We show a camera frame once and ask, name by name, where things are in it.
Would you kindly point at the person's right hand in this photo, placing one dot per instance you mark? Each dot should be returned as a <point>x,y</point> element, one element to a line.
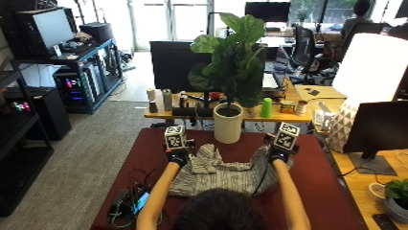
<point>278,153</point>

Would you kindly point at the person's left hand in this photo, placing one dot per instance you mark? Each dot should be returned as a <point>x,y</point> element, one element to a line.
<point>177,156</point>

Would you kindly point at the grey striped garment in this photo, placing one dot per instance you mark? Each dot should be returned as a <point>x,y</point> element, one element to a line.
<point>224,174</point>

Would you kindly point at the white marker cube right glove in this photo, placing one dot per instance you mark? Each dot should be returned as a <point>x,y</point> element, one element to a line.
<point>286,136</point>

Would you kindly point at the white marker cube glove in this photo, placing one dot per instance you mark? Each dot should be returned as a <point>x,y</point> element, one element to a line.
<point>286,136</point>
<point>174,137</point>

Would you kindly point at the white marker cube left glove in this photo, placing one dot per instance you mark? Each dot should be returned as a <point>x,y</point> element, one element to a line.
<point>174,137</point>

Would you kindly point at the green plastic cup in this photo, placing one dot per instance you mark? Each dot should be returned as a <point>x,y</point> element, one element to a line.
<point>266,107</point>

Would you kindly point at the small yellow box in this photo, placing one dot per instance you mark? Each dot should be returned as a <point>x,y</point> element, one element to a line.
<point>287,107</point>

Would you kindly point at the white cylindrical plant pot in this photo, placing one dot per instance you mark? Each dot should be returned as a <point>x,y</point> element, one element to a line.
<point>227,123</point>

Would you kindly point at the white can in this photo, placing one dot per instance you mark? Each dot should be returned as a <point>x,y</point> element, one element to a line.
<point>300,108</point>

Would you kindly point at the dark red table cloth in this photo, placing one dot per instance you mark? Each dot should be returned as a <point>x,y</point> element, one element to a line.
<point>323,191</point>

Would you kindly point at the wooden desk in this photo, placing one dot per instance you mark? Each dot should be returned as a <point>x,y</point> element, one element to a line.
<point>238,111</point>

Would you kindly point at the white patterned lamp base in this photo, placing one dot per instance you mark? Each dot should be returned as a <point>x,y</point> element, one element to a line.
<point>341,124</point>

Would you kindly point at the grey metal bottle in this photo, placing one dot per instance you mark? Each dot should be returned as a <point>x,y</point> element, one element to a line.
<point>166,99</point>

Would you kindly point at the the person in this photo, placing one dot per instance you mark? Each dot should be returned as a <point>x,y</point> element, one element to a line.
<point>218,209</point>

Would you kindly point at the white paper cup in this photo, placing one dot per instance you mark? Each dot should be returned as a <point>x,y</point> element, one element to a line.
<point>150,93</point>

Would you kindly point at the black computer monitor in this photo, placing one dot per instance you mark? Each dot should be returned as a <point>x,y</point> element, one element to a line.
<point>380,131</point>

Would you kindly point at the white ceramic bowl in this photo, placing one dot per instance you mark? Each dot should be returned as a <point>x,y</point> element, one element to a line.
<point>376,191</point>

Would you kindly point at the black monitor back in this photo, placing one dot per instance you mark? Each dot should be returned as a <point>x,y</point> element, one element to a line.
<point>174,65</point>

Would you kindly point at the large leafy green plant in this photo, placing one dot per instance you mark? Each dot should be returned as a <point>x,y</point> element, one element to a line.
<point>234,60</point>

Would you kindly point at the small potted green plant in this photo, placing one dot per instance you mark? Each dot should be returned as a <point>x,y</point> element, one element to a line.
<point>397,199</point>

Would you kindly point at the black office chair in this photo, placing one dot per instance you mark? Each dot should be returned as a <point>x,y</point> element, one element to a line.
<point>303,54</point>

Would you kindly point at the blue metal shelf cart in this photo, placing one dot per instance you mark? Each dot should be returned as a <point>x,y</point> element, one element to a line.
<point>90,76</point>

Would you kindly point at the black smartphone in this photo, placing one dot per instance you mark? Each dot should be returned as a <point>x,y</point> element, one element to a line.
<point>384,222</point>

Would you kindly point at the white lamp shade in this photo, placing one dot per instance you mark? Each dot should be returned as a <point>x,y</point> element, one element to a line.
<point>369,67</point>

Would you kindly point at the black shelf rack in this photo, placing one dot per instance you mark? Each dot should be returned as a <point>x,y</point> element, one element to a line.
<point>18,147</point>

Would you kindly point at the monitor on blue cart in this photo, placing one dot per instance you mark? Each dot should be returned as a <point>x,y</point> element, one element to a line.
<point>42,32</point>

